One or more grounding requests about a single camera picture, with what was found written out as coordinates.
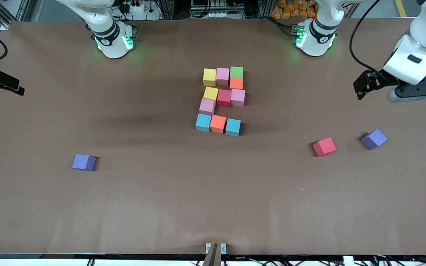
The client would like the cyan foam cube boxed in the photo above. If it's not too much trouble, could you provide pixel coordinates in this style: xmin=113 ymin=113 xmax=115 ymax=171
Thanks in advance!
xmin=225 ymin=118 xmax=241 ymax=137
xmin=196 ymin=113 xmax=212 ymax=132

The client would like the pinkish red foam cube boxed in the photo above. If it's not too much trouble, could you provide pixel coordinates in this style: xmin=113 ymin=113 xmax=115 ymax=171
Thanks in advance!
xmin=217 ymin=89 xmax=232 ymax=108
xmin=313 ymin=137 xmax=337 ymax=157

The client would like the mauve pink foam cube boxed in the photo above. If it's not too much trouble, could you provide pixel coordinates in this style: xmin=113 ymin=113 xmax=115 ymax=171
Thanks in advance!
xmin=216 ymin=68 xmax=230 ymax=86

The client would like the violet foam cube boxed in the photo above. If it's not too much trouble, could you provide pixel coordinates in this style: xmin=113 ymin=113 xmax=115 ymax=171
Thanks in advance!
xmin=361 ymin=129 xmax=388 ymax=150
xmin=72 ymin=154 xmax=97 ymax=172

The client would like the orange mesh bag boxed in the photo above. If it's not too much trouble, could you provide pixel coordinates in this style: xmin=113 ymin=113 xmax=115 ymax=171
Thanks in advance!
xmin=272 ymin=0 xmax=319 ymax=19

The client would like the white power strip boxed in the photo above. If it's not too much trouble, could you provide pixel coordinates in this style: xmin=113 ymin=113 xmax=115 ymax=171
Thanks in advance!
xmin=122 ymin=1 xmax=146 ymax=13

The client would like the brown bar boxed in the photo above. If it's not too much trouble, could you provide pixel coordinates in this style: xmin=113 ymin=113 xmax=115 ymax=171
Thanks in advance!
xmin=203 ymin=243 xmax=222 ymax=266

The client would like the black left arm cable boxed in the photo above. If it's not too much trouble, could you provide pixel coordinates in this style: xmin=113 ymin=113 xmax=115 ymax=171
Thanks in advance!
xmin=349 ymin=0 xmax=387 ymax=80

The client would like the grey metal bracket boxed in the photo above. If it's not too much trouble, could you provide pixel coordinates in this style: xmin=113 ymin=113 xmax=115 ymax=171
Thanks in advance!
xmin=206 ymin=243 xmax=227 ymax=255

